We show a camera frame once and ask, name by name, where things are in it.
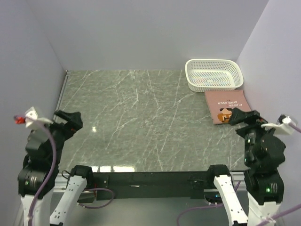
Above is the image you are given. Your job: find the pink graphic t-shirt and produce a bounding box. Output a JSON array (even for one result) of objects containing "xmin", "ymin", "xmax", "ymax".
[{"xmin": 205, "ymin": 90, "xmax": 251, "ymax": 125}]

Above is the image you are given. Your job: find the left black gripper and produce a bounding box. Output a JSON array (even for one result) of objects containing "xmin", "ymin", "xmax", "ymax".
[{"xmin": 39, "ymin": 109, "xmax": 82, "ymax": 164}]

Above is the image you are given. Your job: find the white plastic basket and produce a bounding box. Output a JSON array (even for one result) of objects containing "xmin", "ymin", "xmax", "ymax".
[{"xmin": 185, "ymin": 59, "xmax": 244, "ymax": 92}]

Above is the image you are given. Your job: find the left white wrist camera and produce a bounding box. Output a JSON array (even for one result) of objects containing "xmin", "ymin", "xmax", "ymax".
[{"xmin": 14, "ymin": 106, "xmax": 53, "ymax": 130}]

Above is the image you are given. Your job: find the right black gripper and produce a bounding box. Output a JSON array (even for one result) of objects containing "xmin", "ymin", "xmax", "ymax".
[{"xmin": 228, "ymin": 105, "xmax": 282, "ymax": 164}]

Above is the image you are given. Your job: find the black base crossbar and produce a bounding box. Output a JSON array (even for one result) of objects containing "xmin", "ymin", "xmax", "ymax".
[{"xmin": 94, "ymin": 171, "xmax": 218, "ymax": 199}]

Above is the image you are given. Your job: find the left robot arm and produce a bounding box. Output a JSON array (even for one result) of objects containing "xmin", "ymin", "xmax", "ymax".
[{"xmin": 14, "ymin": 107, "xmax": 94, "ymax": 226}]

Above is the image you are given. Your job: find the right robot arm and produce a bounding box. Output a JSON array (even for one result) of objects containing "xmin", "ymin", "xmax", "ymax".
[{"xmin": 206, "ymin": 108, "xmax": 286, "ymax": 226}]

